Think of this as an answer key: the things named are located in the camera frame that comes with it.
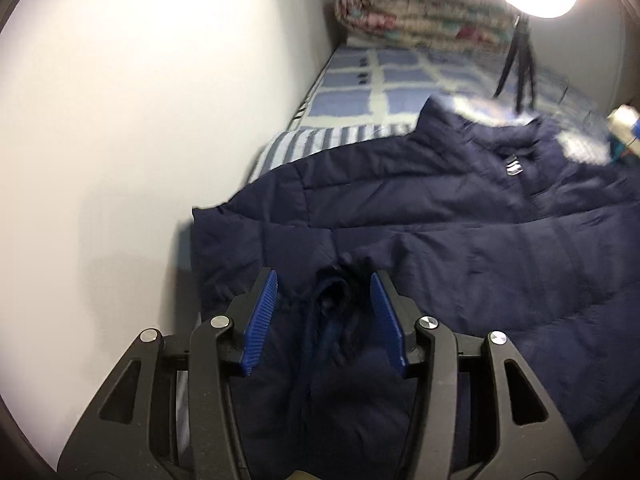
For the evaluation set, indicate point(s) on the floral folded quilt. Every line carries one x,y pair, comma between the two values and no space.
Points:
425,15

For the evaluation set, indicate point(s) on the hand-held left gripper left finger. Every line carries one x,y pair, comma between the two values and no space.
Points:
257,325

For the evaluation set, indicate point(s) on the grey striped bed sheet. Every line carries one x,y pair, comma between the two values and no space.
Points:
300,145

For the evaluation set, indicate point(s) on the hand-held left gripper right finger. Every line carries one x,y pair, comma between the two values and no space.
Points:
387,325

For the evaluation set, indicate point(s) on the blue checked bed sheet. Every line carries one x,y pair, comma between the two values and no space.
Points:
350,95

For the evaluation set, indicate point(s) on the black light tripod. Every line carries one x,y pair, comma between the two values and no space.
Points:
520,45

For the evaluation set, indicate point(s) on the navy puffer jacket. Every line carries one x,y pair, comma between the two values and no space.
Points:
400,220

